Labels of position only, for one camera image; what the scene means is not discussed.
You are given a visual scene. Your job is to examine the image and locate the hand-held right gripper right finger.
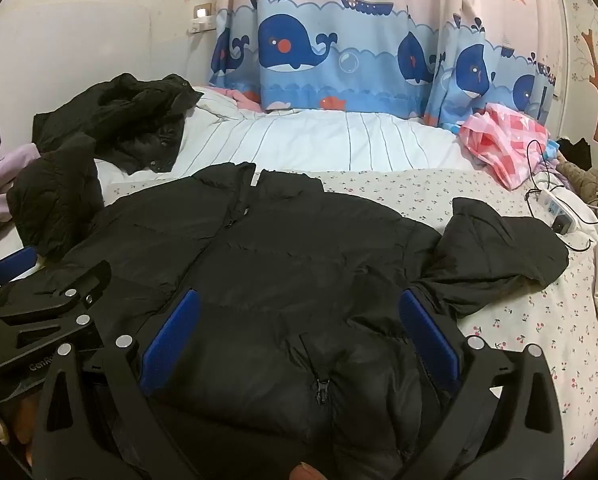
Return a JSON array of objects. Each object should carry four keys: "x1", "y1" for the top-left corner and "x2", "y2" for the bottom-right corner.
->
[{"x1": 398, "y1": 289, "x2": 568, "y2": 480}]

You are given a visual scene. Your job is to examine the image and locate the pink pillow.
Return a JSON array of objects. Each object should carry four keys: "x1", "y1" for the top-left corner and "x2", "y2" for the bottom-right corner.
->
[{"x1": 199, "y1": 85, "x2": 266, "y2": 112}]

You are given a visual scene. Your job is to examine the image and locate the white wall socket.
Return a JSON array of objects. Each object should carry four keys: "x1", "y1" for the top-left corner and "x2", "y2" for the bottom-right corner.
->
[{"x1": 188, "y1": 2, "x2": 218, "y2": 35}]

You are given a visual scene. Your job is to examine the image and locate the person's left hand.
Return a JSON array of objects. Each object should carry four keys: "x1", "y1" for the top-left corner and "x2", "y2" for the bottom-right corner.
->
[{"x1": 0, "y1": 394, "x2": 38, "y2": 462}]

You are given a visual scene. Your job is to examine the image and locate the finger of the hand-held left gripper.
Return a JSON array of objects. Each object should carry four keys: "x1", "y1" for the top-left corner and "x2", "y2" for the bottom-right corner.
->
[
  {"x1": 0, "y1": 259, "x2": 114, "y2": 357},
  {"x1": 0, "y1": 246, "x2": 38, "y2": 309}
]

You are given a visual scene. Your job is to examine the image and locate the large black puffer jacket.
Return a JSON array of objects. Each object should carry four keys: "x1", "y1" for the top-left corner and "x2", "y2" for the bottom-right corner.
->
[{"x1": 6, "y1": 132, "x2": 571, "y2": 480}]

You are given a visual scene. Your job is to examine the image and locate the pink checkered cloth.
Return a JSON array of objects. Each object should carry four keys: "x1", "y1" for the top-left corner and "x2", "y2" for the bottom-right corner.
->
[{"x1": 458, "y1": 102, "x2": 551, "y2": 191}]

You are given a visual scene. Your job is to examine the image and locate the person's right hand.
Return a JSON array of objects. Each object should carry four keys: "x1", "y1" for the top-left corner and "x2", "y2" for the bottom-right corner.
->
[{"x1": 289, "y1": 461, "x2": 326, "y2": 480}]

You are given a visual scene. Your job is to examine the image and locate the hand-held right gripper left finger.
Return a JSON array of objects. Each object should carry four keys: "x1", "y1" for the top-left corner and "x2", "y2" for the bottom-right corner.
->
[{"x1": 31, "y1": 288, "x2": 201, "y2": 480}]

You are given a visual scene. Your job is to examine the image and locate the crumpled black jacket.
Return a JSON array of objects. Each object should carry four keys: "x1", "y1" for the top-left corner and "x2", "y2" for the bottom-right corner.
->
[{"x1": 33, "y1": 73, "x2": 206, "y2": 173}]

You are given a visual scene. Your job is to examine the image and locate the black power adapter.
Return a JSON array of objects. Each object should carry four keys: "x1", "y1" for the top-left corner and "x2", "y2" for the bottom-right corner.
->
[{"x1": 552, "y1": 212, "x2": 581, "y2": 236}]

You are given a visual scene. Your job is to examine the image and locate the white power strip with cable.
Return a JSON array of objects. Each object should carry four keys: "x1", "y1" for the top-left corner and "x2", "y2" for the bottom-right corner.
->
[{"x1": 523, "y1": 138, "x2": 596, "y2": 254}]

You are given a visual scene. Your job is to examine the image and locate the cherry print bed sheet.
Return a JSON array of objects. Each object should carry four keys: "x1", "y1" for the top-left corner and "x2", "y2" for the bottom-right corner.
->
[{"x1": 103, "y1": 167, "x2": 598, "y2": 477}]

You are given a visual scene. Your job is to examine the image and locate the whale print curtain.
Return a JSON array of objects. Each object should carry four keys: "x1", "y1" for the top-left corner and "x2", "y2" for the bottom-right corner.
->
[{"x1": 206, "y1": 0, "x2": 566, "y2": 130}]

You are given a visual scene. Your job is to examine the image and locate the pile of brown clothes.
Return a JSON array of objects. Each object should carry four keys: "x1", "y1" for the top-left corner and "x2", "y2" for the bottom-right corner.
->
[{"x1": 554, "y1": 137, "x2": 598, "y2": 232}]

